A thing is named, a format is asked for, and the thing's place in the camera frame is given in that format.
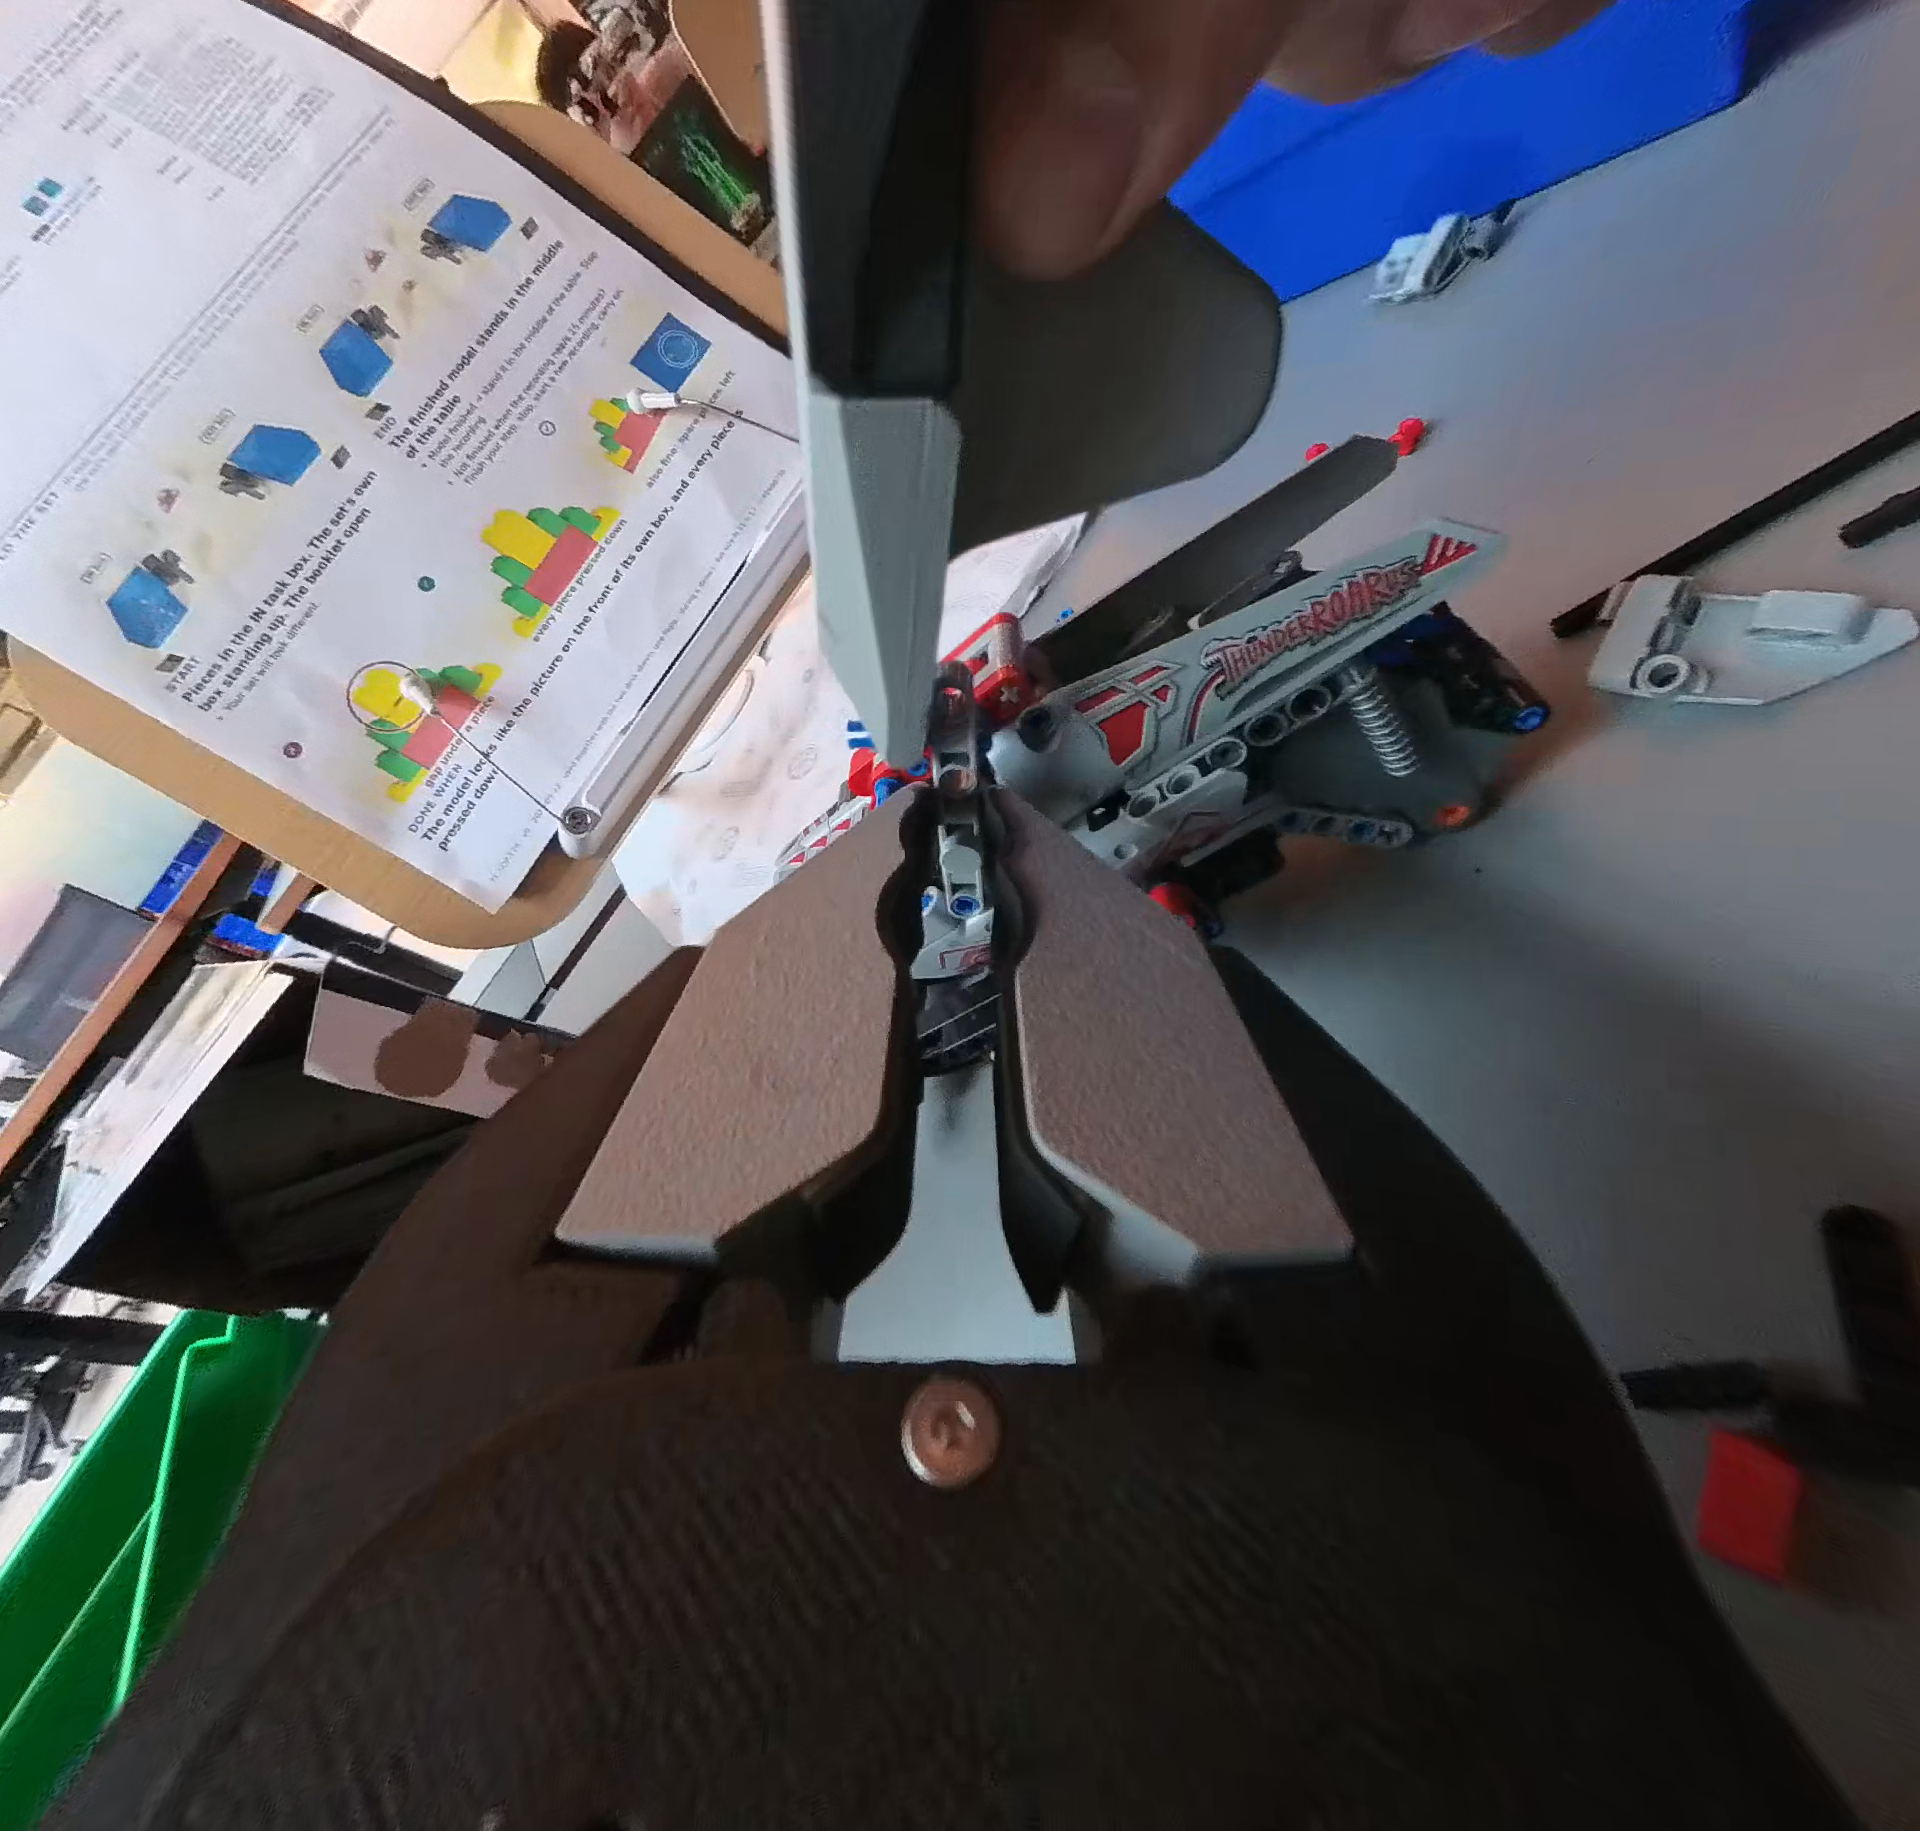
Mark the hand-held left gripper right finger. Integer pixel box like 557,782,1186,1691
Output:
977,790,1355,1310

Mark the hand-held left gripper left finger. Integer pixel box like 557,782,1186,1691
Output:
555,785,939,1299

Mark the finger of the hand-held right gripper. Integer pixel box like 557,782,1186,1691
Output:
753,0,965,757

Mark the red grey lego vehicle model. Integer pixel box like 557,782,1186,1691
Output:
771,421,1553,1074

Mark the grey printed lego panel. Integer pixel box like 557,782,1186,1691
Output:
1587,575,1902,708

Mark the small grey lego connector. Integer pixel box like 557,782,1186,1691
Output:
1368,205,1517,307

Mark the person's right hand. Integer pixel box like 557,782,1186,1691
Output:
966,0,1713,284

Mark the printed paper bag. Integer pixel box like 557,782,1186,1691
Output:
612,511,1092,947

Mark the instruction sheet on stand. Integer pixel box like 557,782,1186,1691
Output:
0,0,818,953

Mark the blue plastic bin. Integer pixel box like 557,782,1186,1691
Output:
1167,0,1858,307

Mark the grey wood-edged table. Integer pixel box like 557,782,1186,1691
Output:
0,831,327,1299

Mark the printed instruction sheet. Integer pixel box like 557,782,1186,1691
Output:
0,0,811,913

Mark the green plastic bin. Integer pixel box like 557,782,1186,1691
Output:
0,1306,327,1831

